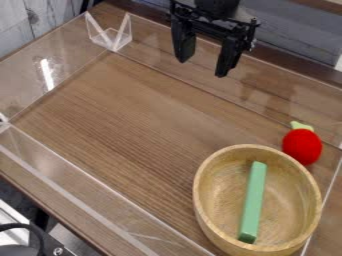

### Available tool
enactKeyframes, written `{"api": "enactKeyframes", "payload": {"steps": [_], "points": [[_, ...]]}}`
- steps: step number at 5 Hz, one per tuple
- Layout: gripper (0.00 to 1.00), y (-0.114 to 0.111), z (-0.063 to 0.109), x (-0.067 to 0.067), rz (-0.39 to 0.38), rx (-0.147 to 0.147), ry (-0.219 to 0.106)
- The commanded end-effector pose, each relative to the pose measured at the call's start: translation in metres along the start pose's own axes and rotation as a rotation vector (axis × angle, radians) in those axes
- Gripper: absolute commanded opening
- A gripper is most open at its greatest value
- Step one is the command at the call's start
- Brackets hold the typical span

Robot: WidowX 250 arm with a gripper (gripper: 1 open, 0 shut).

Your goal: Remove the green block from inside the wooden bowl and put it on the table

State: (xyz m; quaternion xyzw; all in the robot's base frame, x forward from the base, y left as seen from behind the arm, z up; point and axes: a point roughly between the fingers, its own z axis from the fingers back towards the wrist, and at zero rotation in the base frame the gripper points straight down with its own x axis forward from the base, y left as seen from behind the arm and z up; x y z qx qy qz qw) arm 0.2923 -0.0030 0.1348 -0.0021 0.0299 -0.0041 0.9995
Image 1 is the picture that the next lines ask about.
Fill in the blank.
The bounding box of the black device with screw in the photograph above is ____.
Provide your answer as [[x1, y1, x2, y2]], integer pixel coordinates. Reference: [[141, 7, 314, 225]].
[[0, 232, 74, 256]]

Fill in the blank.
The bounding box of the green rectangular block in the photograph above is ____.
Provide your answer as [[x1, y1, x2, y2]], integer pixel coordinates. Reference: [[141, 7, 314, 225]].
[[238, 161, 267, 244]]

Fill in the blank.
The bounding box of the clear acrylic tray wall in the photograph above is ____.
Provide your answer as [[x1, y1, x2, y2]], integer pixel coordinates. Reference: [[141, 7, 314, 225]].
[[0, 114, 214, 256]]

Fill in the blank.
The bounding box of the wooden bowl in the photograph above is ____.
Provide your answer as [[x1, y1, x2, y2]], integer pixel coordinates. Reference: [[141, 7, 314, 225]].
[[193, 144, 322, 256]]

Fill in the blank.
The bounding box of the red plush strawberry toy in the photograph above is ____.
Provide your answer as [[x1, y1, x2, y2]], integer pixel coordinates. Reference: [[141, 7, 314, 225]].
[[282, 121, 324, 166]]

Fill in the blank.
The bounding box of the black cable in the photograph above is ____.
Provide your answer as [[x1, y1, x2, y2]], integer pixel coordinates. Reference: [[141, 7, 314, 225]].
[[0, 223, 47, 256]]

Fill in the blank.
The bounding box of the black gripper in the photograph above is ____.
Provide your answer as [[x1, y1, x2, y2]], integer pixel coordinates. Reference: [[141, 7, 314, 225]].
[[170, 0, 261, 78]]

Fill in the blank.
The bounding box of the clear acrylic corner bracket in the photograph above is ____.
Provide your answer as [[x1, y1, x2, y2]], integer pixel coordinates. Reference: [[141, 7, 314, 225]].
[[84, 12, 133, 52]]

